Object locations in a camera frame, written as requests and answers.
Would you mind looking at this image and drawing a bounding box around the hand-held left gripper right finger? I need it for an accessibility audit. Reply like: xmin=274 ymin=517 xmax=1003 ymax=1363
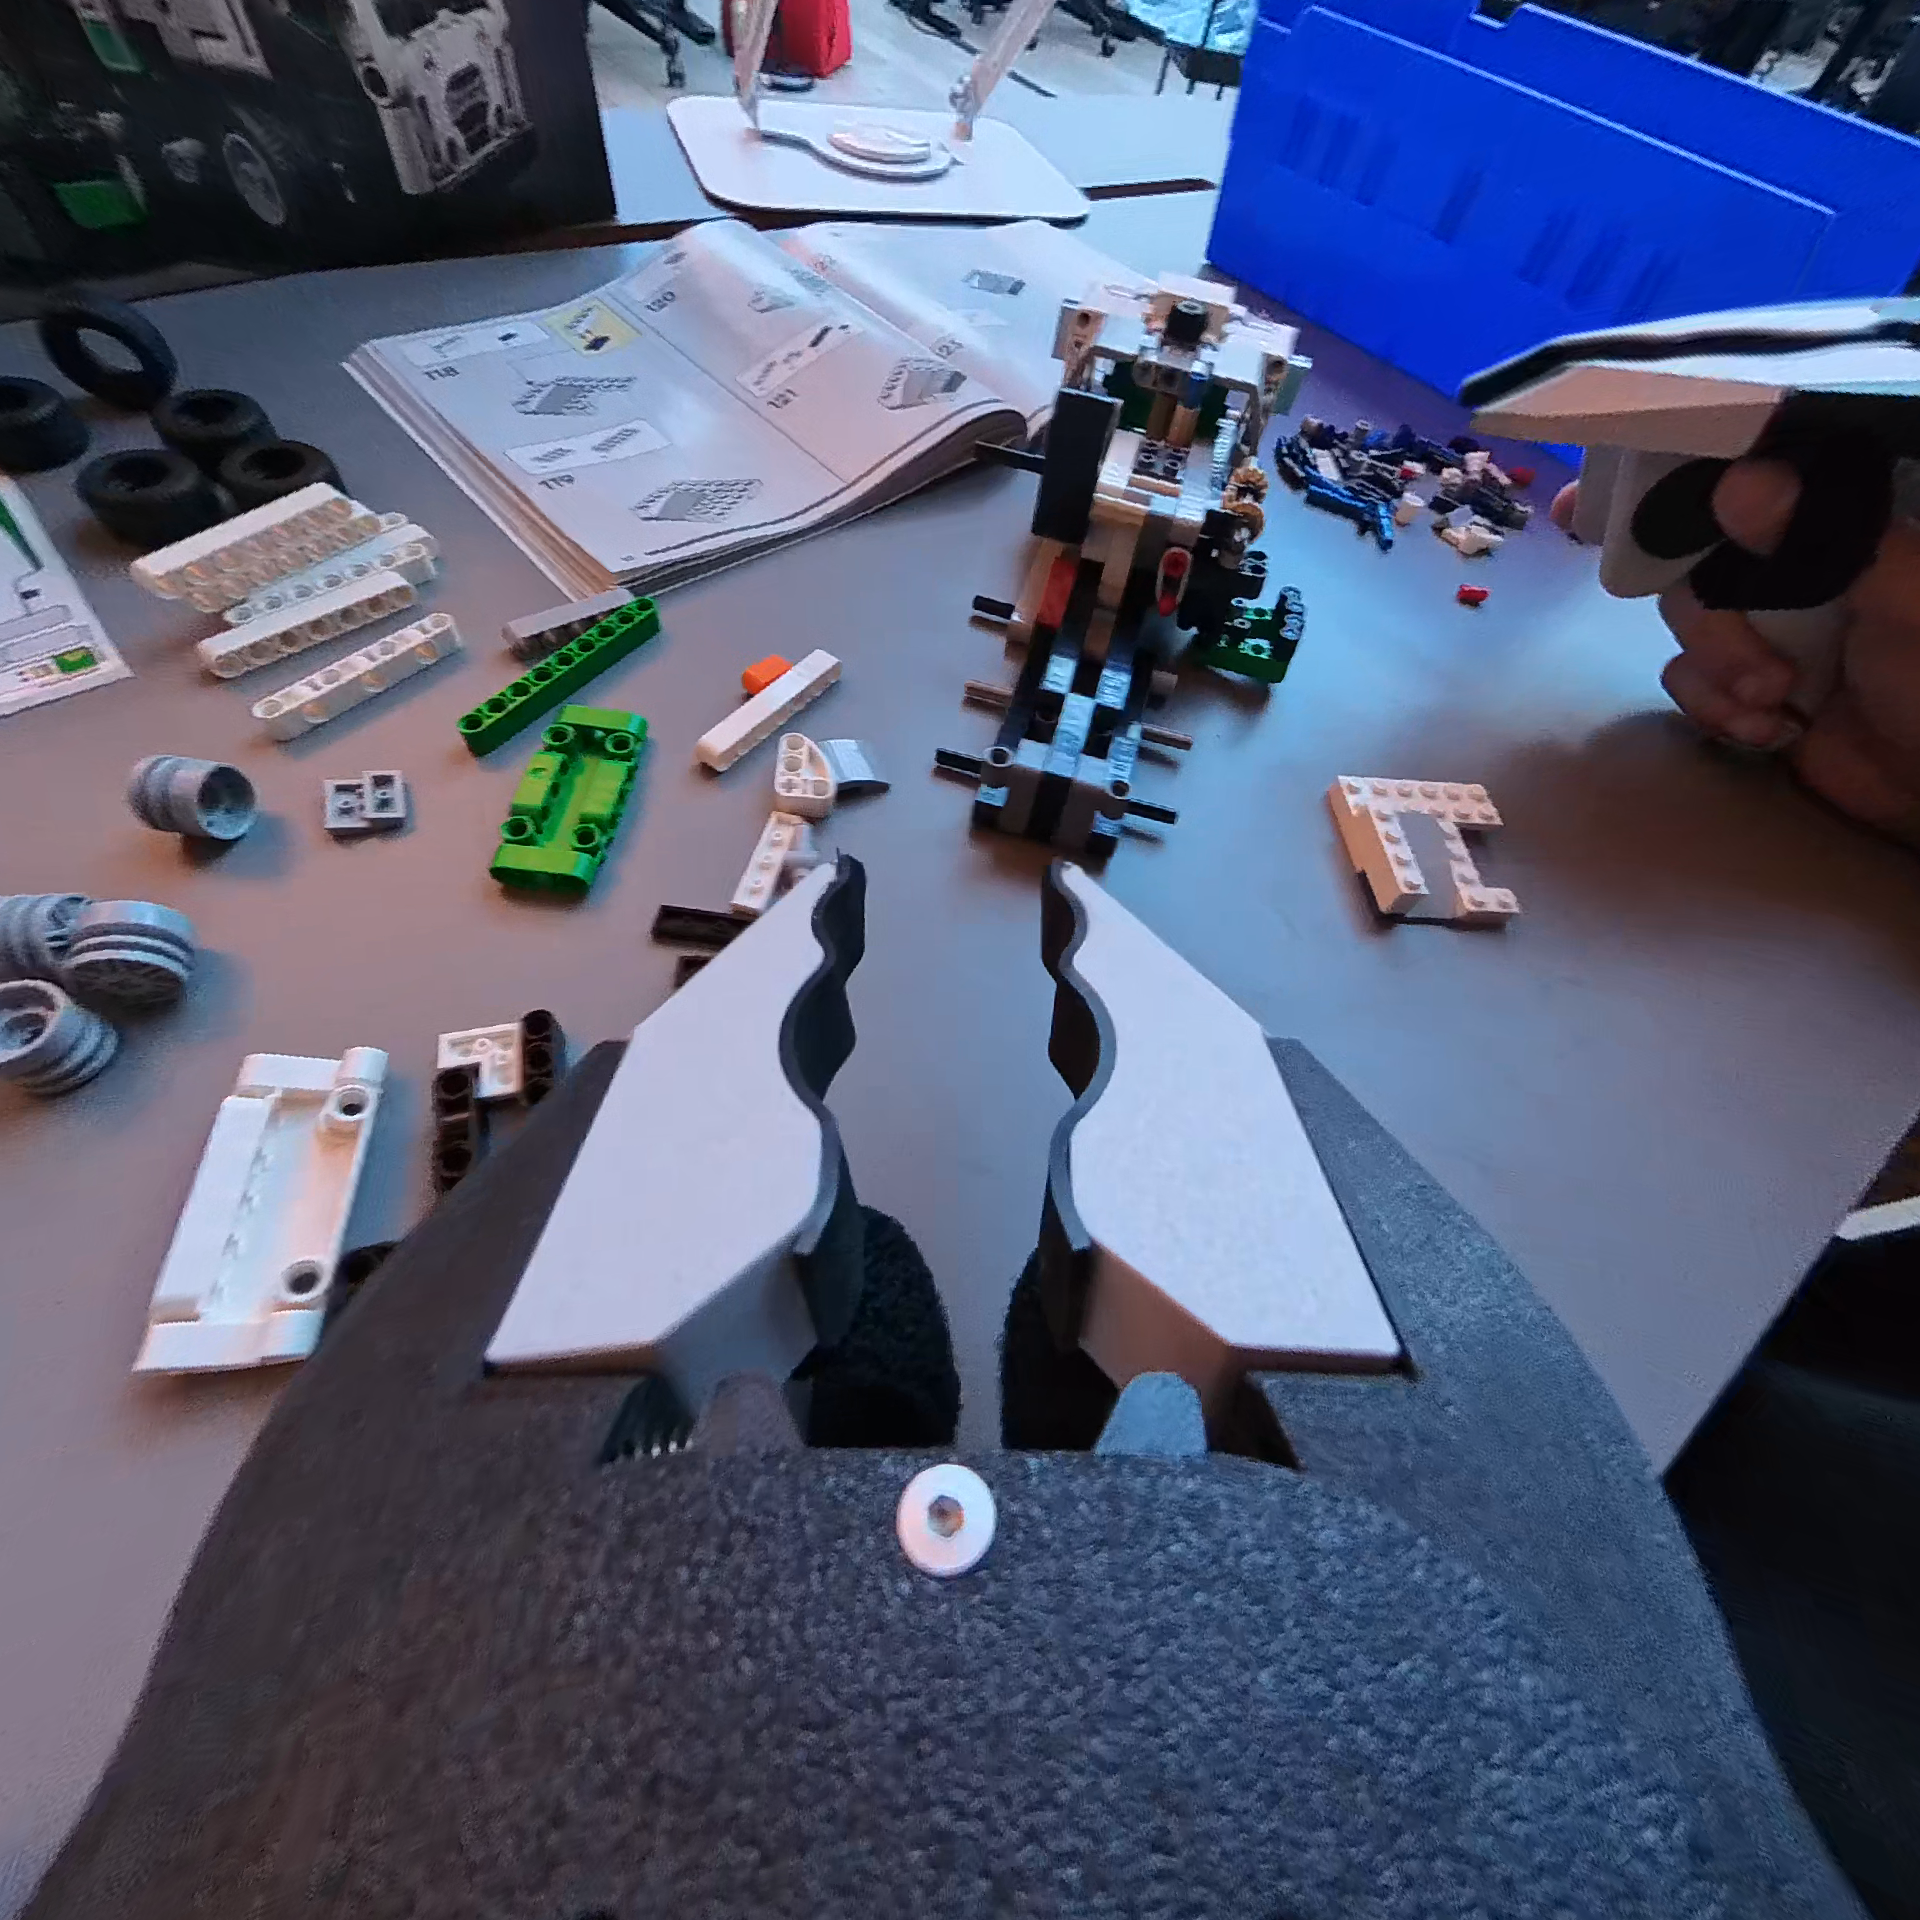
xmin=1036 ymin=858 xmax=1407 ymax=1379

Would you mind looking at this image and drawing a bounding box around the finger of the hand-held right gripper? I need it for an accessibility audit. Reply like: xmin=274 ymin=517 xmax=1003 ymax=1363
xmin=1476 ymin=346 xmax=1920 ymax=453
xmin=1459 ymin=293 xmax=1920 ymax=406

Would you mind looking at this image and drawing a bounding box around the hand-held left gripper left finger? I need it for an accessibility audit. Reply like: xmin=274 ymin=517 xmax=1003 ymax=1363
xmin=483 ymin=854 xmax=875 ymax=1384

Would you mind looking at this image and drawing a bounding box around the white lego plate assembly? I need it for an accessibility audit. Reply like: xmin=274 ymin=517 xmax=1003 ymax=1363
xmin=1327 ymin=775 xmax=1524 ymax=928

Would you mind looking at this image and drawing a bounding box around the pile of small lego pieces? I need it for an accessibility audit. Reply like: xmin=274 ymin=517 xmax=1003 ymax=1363
xmin=1272 ymin=417 xmax=1536 ymax=556

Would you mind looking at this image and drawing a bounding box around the black white lego corner piece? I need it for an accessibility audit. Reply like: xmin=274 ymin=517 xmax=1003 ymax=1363
xmin=432 ymin=1005 xmax=573 ymax=1190

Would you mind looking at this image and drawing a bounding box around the white lego connector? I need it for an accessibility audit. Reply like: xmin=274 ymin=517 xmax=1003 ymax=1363
xmin=730 ymin=812 xmax=822 ymax=921

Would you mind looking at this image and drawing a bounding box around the green lego panel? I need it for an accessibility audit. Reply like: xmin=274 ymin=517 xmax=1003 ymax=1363
xmin=492 ymin=702 xmax=653 ymax=899

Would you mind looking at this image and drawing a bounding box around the white triangular lego beam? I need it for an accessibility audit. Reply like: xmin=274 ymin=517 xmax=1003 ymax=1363
xmin=772 ymin=728 xmax=851 ymax=823

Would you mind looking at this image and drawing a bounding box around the large white lego panel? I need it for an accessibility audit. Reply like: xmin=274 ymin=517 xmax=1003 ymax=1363
xmin=133 ymin=1048 xmax=394 ymax=1379

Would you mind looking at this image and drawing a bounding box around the black grey lego vehicle chassis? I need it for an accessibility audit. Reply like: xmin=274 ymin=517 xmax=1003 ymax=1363
xmin=934 ymin=275 xmax=1315 ymax=870

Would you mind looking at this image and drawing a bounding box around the green lego beam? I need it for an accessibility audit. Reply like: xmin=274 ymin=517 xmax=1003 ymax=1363
xmin=457 ymin=593 xmax=665 ymax=759

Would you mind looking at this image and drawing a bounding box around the grey lego beam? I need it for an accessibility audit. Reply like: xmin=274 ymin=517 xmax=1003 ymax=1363
xmin=503 ymin=585 xmax=643 ymax=658

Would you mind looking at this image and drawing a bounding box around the long white lego beam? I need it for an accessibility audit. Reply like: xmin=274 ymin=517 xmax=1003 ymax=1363
xmin=196 ymin=567 xmax=422 ymax=683
xmin=226 ymin=512 xmax=439 ymax=625
xmin=131 ymin=483 xmax=379 ymax=612
xmin=251 ymin=612 xmax=465 ymax=745

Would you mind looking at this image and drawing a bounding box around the grey lego wheel rim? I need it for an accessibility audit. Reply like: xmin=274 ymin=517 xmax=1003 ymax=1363
xmin=68 ymin=899 xmax=204 ymax=1008
xmin=0 ymin=893 xmax=94 ymax=979
xmin=127 ymin=752 xmax=260 ymax=847
xmin=0 ymin=976 xmax=123 ymax=1099

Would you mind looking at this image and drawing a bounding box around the lego instruction booklet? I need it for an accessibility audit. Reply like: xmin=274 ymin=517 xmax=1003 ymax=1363
xmin=343 ymin=218 xmax=1163 ymax=596

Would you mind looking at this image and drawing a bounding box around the black rubber lego tyre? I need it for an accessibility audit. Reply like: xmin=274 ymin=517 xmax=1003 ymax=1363
xmin=39 ymin=290 xmax=182 ymax=411
xmin=0 ymin=376 xmax=94 ymax=476
xmin=218 ymin=436 xmax=346 ymax=512
xmin=153 ymin=386 xmax=282 ymax=468
xmin=73 ymin=447 xmax=238 ymax=551

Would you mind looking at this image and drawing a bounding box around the lego sticker sheet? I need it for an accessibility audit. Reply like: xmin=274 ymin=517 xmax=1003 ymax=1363
xmin=0 ymin=476 xmax=136 ymax=718

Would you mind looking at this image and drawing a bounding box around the dark lego set box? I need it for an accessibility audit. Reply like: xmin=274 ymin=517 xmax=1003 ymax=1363
xmin=0 ymin=0 xmax=621 ymax=285

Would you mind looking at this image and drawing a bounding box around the person's right hand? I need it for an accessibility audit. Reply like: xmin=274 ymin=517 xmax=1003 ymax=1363
xmin=1548 ymin=451 xmax=1920 ymax=843

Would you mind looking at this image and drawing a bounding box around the blue plastic bin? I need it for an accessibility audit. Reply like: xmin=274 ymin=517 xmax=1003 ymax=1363
xmin=1204 ymin=7 xmax=1844 ymax=451
xmin=1444 ymin=0 xmax=1920 ymax=302

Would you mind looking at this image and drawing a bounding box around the white stand base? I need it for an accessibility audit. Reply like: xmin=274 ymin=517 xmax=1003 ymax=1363
xmin=669 ymin=0 xmax=1091 ymax=228

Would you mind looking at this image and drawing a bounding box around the red background object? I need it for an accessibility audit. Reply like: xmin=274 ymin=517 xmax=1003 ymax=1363
xmin=720 ymin=0 xmax=866 ymax=76

